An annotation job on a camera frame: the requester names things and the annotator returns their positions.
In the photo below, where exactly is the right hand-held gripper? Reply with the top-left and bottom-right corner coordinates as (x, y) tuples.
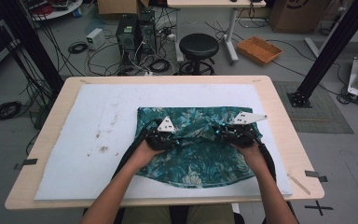
(215, 111), (269, 148)

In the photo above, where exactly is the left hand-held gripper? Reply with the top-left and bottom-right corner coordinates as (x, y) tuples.
(143, 116), (181, 152)

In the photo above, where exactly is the teal floral shirt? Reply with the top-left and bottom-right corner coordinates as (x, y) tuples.
(134, 105), (264, 189)

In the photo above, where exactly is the person's left hand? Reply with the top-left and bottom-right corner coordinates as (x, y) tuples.
(130, 141), (166, 169)

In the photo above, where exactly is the person's right hand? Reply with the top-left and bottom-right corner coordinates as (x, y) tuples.
(231, 142), (267, 171)

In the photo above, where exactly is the white foam mat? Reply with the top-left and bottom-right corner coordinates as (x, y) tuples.
(34, 83), (294, 201)

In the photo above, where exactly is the thin wooden stick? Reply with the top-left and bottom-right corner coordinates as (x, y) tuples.
(286, 173), (312, 196)

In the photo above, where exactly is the grey floor mat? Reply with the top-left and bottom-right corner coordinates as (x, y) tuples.
(273, 80), (354, 135)

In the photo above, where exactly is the grey tape strip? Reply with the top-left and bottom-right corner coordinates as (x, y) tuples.
(13, 158), (39, 171)
(304, 169), (328, 183)

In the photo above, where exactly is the black round stool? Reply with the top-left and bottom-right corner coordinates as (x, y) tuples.
(173, 33), (221, 77)

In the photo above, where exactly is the black tape cross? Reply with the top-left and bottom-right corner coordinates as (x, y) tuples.
(304, 200), (335, 217)

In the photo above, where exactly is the black computer tower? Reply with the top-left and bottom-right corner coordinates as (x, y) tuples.
(116, 14), (138, 65)
(137, 9), (158, 56)

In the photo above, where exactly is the white power supply box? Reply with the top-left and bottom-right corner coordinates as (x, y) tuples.
(85, 27), (107, 51)

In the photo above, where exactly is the large brown cardboard box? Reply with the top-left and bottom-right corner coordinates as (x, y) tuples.
(268, 0), (336, 35)

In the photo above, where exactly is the white desk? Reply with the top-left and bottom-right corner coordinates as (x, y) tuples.
(166, 0), (268, 65)

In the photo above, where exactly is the small brown cardboard box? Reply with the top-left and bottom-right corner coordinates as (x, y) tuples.
(97, 0), (150, 17)

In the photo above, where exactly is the round white table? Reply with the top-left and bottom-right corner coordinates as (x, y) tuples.
(27, 0), (84, 22)

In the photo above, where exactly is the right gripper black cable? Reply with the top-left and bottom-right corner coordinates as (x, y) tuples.
(254, 130), (278, 185)

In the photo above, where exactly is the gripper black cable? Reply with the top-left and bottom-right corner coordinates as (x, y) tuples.
(112, 126), (152, 181)
(254, 130), (278, 185)

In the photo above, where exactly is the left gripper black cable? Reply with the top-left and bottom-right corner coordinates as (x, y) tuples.
(112, 126), (152, 181)

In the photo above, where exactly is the coiled black cable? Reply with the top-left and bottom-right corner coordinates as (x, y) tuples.
(0, 100), (23, 122)
(148, 58), (172, 74)
(67, 40), (89, 55)

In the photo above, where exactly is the black metal frame post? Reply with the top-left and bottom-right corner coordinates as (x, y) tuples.
(0, 0), (65, 94)
(286, 0), (358, 109)

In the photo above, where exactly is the bundle of red cables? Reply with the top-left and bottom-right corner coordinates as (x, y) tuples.
(32, 3), (54, 16)

